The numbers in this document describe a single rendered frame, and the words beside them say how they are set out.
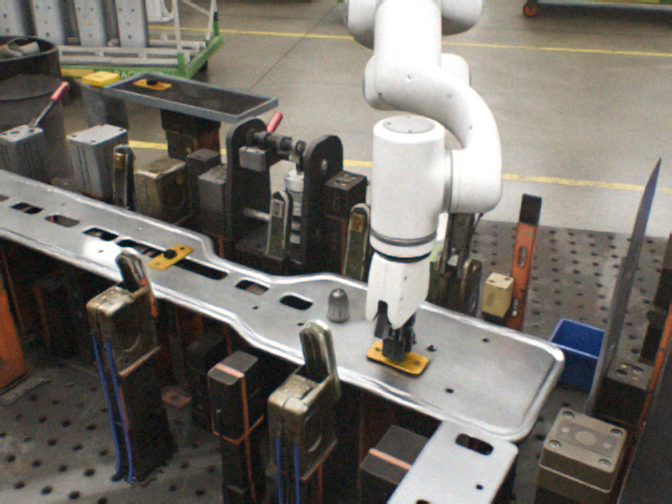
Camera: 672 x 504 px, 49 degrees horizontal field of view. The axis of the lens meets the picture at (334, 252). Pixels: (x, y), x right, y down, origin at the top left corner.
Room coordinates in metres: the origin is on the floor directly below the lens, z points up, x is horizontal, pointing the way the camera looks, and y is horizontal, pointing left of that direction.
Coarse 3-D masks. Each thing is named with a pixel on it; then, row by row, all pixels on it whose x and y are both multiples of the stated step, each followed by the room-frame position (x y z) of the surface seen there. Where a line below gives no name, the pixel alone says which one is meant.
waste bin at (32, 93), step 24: (0, 48) 3.57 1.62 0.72; (24, 48) 3.66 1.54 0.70; (48, 48) 3.77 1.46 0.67; (0, 72) 3.37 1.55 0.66; (24, 72) 3.41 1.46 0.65; (48, 72) 3.52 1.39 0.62; (0, 96) 3.37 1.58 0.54; (24, 96) 3.41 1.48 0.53; (48, 96) 3.52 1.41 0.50; (0, 120) 3.40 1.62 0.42; (24, 120) 3.42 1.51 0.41; (48, 120) 3.50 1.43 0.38; (48, 144) 3.49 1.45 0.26; (0, 168) 3.43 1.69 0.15
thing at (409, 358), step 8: (376, 344) 0.84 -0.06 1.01; (368, 352) 0.82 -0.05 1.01; (376, 352) 0.82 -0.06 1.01; (384, 360) 0.80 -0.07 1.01; (392, 360) 0.80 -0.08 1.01; (408, 360) 0.80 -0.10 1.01; (416, 360) 0.80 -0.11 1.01; (424, 360) 0.80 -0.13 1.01; (400, 368) 0.79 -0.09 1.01; (408, 368) 0.79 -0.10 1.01; (416, 368) 0.79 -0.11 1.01
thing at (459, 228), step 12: (456, 216) 0.99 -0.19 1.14; (468, 216) 0.97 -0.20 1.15; (456, 228) 0.98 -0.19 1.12; (468, 228) 0.97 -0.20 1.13; (456, 240) 0.98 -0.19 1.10; (468, 240) 0.97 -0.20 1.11; (444, 252) 0.98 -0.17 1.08; (468, 252) 0.97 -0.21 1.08; (444, 264) 0.97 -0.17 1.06; (456, 276) 0.96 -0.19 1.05
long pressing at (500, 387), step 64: (0, 192) 1.36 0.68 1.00; (64, 192) 1.35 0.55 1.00; (64, 256) 1.11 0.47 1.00; (192, 256) 1.10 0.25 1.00; (256, 320) 0.91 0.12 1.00; (320, 320) 0.91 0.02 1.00; (448, 320) 0.91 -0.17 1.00; (384, 384) 0.76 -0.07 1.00; (448, 384) 0.76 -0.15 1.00; (512, 384) 0.76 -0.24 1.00
